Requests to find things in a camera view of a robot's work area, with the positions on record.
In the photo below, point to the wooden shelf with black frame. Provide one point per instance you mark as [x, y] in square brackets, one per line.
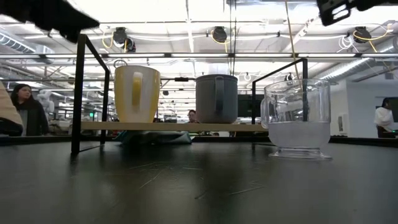
[171, 126]

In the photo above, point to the person seated behind shelf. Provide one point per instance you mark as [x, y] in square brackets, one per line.
[192, 116]

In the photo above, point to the person in white top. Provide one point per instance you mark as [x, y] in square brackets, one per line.
[384, 118]

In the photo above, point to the black monitor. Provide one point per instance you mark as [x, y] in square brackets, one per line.
[245, 105]

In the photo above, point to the light blue cloth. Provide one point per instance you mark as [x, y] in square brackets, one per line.
[155, 137]

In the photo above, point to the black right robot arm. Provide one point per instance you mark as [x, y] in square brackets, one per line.
[376, 3]

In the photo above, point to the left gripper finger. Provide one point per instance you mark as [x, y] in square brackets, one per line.
[71, 23]

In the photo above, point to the grey mug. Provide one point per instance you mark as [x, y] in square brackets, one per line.
[216, 99]

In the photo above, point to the person in dark jacket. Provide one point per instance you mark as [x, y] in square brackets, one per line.
[31, 115]

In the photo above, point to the yellow and white mug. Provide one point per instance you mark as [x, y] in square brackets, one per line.
[136, 93]

